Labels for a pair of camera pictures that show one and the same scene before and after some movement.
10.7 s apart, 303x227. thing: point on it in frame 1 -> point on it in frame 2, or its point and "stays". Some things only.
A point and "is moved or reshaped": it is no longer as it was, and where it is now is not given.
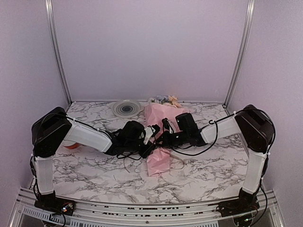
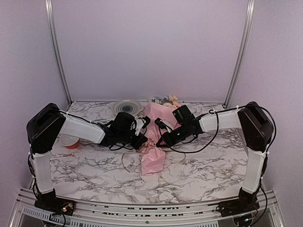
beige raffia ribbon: [171, 155] is moved or reshaped
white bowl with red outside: [70, 144] stays
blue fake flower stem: [163, 99] stays
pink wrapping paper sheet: [158, 159] is moved or reshaped
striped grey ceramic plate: [128, 109] stays
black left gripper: [141, 153] -> [143, 139]
